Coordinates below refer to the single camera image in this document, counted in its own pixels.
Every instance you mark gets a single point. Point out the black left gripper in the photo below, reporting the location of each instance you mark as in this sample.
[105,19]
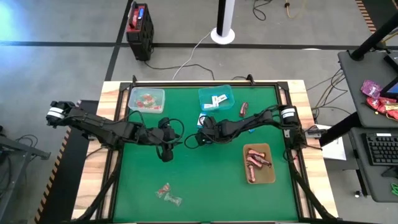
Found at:
[161,137]

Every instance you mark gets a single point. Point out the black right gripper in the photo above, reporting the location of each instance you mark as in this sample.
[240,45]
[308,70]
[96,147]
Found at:
[211,132]

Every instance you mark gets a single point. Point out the blue white candy bar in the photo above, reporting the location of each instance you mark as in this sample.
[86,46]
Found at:
[201,119]
[222,98]
[209,106]
[252,130]

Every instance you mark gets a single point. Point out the clear packet with green contents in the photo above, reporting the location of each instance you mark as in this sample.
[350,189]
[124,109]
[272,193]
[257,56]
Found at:
[214,100]

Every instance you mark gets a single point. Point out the dark brown red candy bar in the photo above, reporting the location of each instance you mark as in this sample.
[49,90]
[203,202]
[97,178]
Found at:
[262,161]
[256,153]
[244,109]
[251,174]

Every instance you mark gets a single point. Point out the green gummy clear wrapper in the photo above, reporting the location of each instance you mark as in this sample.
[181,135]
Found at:
[173,199]

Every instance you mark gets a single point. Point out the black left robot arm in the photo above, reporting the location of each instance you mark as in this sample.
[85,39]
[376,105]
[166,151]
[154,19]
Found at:
[93,124]

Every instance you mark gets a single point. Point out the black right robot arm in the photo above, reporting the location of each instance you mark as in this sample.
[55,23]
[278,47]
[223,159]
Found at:
[248,122]

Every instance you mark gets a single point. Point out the purple candy bag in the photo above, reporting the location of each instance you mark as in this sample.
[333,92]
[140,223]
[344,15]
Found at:
[371,89]

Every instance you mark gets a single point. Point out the red candy bag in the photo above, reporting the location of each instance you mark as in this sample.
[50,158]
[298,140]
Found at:
[377,105]

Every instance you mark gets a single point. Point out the teal plastic bin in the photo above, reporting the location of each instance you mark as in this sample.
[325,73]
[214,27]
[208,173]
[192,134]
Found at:
[224,107]

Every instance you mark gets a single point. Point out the clear plastic bin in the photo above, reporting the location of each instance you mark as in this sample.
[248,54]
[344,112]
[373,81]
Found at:
[146,93]

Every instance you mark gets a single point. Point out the orange plastic bin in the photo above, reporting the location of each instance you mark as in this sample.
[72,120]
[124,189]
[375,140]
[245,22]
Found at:
[267,177]

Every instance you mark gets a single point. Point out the white black tower fan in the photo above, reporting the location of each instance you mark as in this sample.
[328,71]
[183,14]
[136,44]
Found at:
[222,35]

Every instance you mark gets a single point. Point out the black hazard stripe floor mat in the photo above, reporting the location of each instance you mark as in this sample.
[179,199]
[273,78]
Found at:
[71,171]
[377,9]

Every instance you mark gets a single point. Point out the red black tool case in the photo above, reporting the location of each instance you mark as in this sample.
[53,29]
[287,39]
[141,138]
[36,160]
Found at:
[140,31]

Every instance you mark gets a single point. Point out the white paper sheet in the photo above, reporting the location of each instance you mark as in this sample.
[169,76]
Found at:
[335,151]

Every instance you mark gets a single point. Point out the grey metal stand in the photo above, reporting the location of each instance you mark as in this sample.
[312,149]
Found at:
[18,151]

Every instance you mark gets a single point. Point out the dark grey keyboard desk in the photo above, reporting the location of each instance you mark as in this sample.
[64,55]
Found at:
[376,180]

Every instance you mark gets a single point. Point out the black keyboard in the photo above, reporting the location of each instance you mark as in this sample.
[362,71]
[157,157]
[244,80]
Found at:
[382,149]

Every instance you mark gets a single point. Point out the tablet with blue screen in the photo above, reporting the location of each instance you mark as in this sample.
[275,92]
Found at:
[392,89]

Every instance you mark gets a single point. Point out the black monitor stand pole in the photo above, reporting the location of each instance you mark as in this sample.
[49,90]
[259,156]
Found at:
[373,39]

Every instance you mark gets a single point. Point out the black metal table frame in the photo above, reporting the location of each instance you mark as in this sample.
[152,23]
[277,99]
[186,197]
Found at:
[205,84]

